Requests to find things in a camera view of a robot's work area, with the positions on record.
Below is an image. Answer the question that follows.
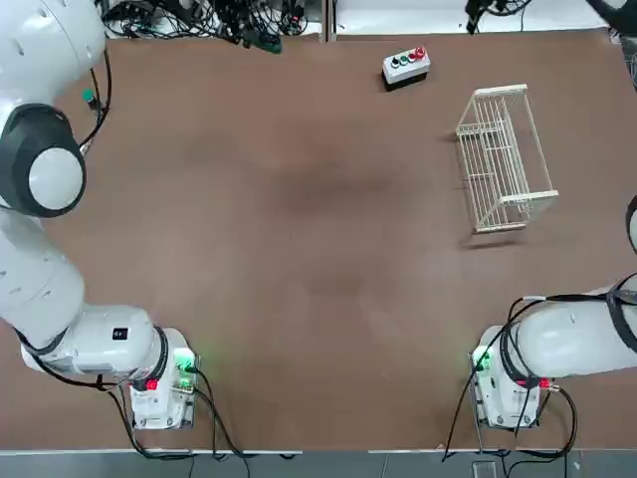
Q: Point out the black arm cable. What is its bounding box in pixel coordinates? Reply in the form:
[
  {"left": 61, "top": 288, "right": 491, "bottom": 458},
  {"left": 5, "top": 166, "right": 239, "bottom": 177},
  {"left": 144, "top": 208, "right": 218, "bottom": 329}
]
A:
[{"left": 78, "top": 49, "right": 113, "bottom": 153}]

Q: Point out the aluminium frame post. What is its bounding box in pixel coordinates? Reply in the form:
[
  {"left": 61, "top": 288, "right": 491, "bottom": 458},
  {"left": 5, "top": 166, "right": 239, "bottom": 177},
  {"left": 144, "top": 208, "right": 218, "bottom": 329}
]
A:
[{"left": 320, "top": 0, "right": 337, "bottom": 44}]

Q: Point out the white push-button control box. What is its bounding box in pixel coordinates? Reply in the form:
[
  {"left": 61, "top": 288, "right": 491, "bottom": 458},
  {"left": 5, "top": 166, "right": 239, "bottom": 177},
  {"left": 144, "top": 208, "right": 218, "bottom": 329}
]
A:
[{"left": 381, "top": 46, "right": 432, "bottom": 94}]

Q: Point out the black base cable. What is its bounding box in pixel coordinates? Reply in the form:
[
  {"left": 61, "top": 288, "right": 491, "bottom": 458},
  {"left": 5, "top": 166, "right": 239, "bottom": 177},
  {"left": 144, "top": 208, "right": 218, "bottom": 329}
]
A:
[{"left": 186, "top": 365, "right": 253, "bottom": 478}]

